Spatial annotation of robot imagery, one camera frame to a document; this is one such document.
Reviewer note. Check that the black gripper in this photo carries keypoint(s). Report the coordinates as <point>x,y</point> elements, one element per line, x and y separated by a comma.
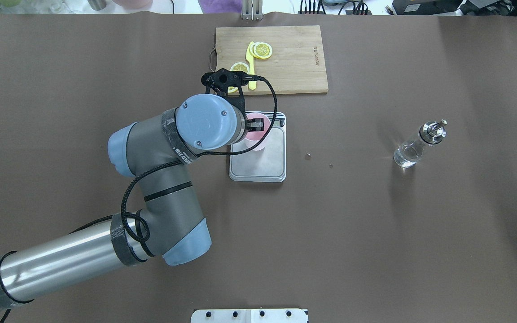
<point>256,127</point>

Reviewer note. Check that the pink plastic cup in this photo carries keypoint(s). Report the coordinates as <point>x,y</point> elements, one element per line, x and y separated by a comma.
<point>253,137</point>

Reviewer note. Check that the glass sauce bottle metal spout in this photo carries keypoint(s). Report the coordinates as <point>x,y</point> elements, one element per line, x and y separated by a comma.
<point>413,149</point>

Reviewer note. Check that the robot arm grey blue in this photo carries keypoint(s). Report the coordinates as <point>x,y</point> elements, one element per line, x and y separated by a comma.
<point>159,213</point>

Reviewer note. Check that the digital kitchen scale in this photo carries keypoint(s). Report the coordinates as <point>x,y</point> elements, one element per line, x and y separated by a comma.
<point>266,165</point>

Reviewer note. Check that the yellow plastic knife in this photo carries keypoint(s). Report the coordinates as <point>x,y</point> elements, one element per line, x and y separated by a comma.
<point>252,84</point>

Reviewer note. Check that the lemon slice lower right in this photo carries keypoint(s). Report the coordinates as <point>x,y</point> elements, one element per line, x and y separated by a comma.
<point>240,66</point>

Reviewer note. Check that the bamboo cutting board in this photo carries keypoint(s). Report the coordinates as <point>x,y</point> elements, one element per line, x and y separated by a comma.
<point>297,64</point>

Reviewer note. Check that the lemon slice front left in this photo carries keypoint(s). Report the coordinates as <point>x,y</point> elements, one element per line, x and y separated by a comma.
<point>261,50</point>

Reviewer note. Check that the lemon slice behind front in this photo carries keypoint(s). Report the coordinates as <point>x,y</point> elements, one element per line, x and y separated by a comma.
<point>250,49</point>

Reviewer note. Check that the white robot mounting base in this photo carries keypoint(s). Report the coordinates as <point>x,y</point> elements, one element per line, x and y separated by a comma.
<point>257,315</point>

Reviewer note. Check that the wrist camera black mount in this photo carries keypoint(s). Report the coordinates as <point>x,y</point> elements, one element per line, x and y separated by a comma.
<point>220,80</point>

